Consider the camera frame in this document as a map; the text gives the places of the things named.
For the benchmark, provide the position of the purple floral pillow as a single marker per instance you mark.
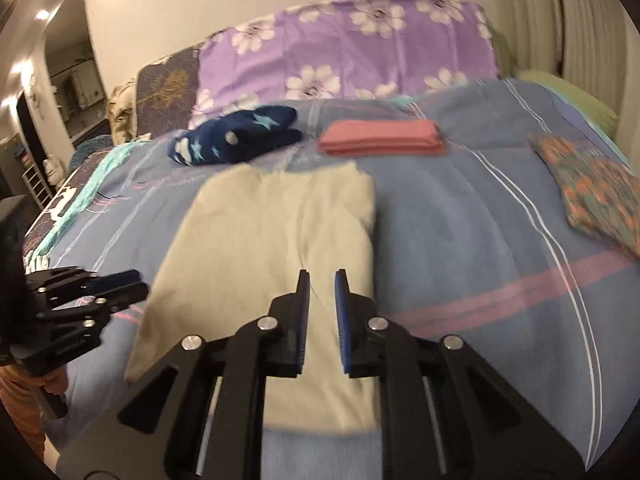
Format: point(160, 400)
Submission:
point(350, 50)

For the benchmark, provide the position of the white shelf rack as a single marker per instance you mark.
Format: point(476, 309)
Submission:
point(35, 180)

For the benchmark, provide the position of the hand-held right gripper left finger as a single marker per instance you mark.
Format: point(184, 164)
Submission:
point(301, 320)

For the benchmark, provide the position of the navy star-print garment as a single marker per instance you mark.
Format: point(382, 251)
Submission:
point(235, 137)

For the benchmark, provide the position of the pink folded cloth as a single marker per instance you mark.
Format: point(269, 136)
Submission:
point(382, 137)

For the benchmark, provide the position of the beige cloth garment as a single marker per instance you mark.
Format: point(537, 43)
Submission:
point(280, 230)

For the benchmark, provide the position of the blue striped blanket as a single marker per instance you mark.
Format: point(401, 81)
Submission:
point(475, 240)

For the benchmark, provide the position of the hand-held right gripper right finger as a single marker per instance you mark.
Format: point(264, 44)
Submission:
point(341, 320)

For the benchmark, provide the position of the green pillow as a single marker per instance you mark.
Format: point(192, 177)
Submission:
point(575, 97)

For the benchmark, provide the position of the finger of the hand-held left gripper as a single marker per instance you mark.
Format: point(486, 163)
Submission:
point(127, 292)
point(117, 278)

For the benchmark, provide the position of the person's left forearm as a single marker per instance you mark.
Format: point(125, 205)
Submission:
point(22, 410)

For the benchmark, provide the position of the orange floral patterned cloth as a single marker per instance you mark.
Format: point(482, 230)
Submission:
point(595, 195)

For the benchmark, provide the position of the white figurine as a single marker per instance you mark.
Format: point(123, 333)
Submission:
point(52, 170)

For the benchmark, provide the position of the teal fringed cloth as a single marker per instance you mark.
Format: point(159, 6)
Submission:
point(80, 205)

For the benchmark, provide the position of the dark patterned pillow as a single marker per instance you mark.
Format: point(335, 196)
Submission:
point(167, 92)

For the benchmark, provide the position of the tan crumpled cloth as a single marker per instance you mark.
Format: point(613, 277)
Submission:
point(122, 115)

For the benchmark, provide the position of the white curtain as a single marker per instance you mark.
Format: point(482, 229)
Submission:
point(585, 15)

